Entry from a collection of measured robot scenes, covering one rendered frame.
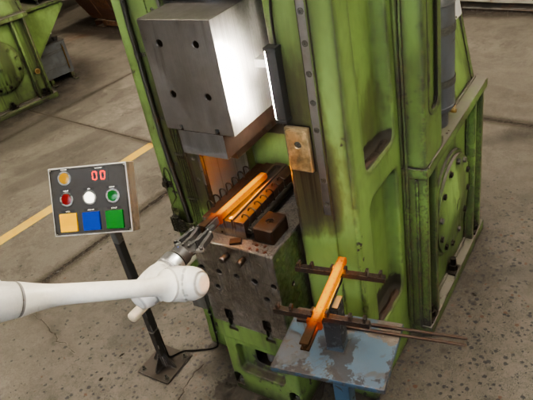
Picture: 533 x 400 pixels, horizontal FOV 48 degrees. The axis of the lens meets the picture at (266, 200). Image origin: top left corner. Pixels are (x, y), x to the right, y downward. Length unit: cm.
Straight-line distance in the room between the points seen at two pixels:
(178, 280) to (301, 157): 61
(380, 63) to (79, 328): 228
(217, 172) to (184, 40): 72
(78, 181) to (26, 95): 457
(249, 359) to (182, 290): 105
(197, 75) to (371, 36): 64
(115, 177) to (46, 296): 81
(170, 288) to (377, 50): 111
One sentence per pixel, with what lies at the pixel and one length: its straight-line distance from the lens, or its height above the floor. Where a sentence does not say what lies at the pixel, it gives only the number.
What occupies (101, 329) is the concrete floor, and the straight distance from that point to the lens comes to 355.
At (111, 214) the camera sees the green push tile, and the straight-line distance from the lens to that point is 245.
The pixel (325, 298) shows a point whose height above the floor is 95.
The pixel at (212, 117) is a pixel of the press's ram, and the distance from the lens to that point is 203.
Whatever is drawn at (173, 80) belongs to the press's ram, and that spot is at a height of 156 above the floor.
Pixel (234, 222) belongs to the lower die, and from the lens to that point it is 226.
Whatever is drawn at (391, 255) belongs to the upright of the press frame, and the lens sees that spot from 271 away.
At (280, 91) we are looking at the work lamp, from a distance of 196.
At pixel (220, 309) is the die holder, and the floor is 54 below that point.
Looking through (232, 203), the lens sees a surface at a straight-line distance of 226.
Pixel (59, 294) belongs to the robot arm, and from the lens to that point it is 180.
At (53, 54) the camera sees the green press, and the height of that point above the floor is 33.
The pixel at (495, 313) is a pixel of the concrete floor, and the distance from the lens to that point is 322.
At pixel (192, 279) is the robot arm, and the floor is 113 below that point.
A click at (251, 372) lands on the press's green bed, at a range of 282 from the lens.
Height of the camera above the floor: 226
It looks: 33 degrees down
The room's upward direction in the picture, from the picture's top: 11 degrees counter-clockwise
